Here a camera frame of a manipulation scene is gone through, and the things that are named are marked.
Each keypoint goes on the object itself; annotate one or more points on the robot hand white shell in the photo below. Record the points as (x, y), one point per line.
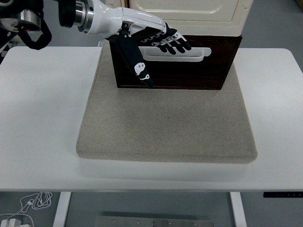
(106, 21)

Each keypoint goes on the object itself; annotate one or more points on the dark wooden drawer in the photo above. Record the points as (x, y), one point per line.
(189, 73)

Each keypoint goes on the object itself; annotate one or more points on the white charger adapter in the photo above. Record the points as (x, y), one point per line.
(11, 222)

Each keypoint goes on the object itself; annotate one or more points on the black table control panel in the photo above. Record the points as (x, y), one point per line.
(281, 195)

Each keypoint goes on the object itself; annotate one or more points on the white table leg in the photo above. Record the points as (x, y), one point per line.
(61, 208)
(237, 208)

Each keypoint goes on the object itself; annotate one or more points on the dark wooden drawer casing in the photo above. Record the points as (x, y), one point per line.
(213, 37)

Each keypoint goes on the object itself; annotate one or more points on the beige fabric mat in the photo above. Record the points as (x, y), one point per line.
(165, 123)

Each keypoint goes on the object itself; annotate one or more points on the small white bracket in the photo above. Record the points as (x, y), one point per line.
(101, 44)

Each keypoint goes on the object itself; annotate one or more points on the cream cabinet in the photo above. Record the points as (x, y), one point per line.
(201, 26)

